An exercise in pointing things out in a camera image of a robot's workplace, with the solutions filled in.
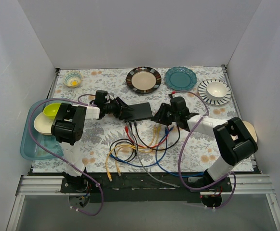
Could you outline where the brown rimmed beige plate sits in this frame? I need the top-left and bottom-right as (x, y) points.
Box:
(126, 66), (162, 94)

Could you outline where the cream square panda dish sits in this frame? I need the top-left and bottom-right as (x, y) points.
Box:
(243, 121), (258, 143)

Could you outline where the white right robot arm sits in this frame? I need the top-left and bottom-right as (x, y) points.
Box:
(151, 96), (258, 191)

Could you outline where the black ethernet cable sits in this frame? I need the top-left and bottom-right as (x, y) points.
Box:
(127, 120), (181, 151)
(110, 138), (143, 163)

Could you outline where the lime green bowl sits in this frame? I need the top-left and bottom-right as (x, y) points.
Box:
(43, 103), (61, 120)

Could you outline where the blue ethernet cable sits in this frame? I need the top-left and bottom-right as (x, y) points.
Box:
(154, 126), (205, 179)
(109, 126), (175, 167)

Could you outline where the red ethernet cable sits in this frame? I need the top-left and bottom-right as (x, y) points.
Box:
(124, 127), (155, 152)

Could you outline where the yellow ethernet cable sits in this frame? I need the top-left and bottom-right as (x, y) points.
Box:
(136, 125), (162, 151)
(105, 144), (140, 181)

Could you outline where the black network switch box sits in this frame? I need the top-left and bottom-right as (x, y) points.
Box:
(124, 103), (153, 122)

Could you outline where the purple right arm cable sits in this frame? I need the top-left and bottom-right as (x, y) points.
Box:
(170, 90), (237, 209)

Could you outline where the cream round plate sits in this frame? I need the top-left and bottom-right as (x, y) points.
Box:
(34, 112), (53, 135)

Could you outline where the striped white plate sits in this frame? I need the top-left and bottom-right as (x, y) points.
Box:
(198, 79), (232, 106)

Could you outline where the aluminium frame rail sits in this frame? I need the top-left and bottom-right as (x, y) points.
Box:
(16, 176), (63, 195)

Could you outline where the teal scalloped plate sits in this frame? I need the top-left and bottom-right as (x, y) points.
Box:
(164, 67), (197, 91)

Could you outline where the white bowl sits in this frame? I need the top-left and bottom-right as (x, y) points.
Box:
(206, 82), (227, 100)

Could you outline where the teal transparent plastic tray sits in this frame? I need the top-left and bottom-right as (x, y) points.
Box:
(20, 100), (64, 160)

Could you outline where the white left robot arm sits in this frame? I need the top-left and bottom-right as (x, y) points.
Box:
(51, 90), (133, 193)

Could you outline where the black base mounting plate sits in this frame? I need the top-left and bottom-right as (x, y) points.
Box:
(60, 173), (232, 206)

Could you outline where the small patterned yellow bowl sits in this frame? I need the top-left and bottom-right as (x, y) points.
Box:
(63, 71), (83, 88)

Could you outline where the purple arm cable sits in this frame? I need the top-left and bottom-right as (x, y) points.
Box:
(170, 90), (237, 209)
(27, 93), (105, 216)

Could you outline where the grey ethernet cable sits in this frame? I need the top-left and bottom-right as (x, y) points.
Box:
(127, 122), (180, 188)

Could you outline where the floral tablecloth mat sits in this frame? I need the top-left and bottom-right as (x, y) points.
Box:
(32, 67), (254, 176)

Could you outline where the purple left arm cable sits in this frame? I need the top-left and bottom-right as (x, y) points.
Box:
(27, 93), (105, 216)

